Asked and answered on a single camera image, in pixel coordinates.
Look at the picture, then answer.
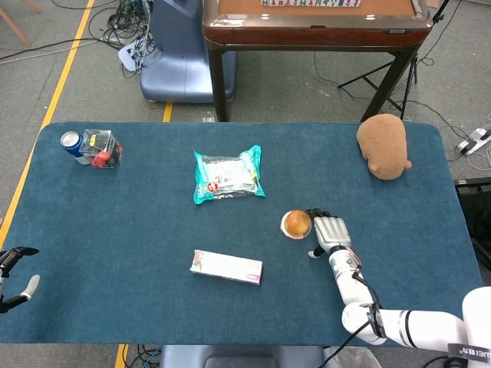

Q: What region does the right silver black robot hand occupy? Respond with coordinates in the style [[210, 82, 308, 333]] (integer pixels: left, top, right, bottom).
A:
[[305, 208, 353, 259]]

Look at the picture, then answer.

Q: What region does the left black grey robot hand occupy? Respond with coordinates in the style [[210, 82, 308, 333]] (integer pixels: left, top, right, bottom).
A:
[[0, 247, 41, 314]]

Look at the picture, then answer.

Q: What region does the orange jelly cup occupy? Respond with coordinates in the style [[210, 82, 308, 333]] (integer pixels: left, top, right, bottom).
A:
[[280, 209, 312, 241]]

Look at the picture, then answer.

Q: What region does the floral pink toothpaste box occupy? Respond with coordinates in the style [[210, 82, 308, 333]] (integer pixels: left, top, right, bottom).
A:
[[189, 249, 264, 286]]

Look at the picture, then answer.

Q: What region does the clear box with red toy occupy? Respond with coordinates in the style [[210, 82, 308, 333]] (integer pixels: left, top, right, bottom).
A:
[[80, 129, 124, 170]]

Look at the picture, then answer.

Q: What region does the brown plush toy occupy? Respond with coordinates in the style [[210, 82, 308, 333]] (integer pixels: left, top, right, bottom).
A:
[[356, 113, 414, 182]]

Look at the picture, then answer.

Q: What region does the teal clear snack bag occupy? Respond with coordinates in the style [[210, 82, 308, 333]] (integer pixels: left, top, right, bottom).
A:
[[193, 144, 267, 205]]

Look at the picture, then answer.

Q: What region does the blue soda can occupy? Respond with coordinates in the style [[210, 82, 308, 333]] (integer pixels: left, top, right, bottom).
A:
[[60, 130, 90, 165]]

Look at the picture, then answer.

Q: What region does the black equipment stand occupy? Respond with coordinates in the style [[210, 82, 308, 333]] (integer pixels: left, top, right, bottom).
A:
[[454, 178, 491, 265]]

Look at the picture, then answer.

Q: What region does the blue table cloth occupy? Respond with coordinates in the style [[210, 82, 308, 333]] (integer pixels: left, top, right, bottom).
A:
[[0, 121, 483, 348]]

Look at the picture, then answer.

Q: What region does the blue-grey robot torso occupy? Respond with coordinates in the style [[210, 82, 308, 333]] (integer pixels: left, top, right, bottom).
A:
[[159, 344, 327, 368]]

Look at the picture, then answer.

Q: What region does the black tripod stand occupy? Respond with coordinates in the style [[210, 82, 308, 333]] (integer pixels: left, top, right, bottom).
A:
[[337, 0, 453, 120]]

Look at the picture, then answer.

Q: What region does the brown mahjong table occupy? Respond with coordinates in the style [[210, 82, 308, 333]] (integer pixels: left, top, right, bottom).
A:
[[202, 0, 431, 123]]

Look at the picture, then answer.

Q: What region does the upright mahjong tile row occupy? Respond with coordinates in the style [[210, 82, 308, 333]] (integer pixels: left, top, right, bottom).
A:
[[261, 0, 361, 8]]

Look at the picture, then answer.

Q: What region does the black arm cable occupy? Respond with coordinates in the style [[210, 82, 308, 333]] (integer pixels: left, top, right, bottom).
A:
[[324, 268, 384, 368]]

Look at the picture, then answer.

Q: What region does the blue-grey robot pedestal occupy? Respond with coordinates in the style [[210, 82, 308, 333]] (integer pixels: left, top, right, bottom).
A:
[[139, 0, 238, 104]]

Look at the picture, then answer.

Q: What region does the white power strip with cables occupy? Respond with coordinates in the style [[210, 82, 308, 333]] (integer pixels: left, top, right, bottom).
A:
[[117, 32, 154, 72]]

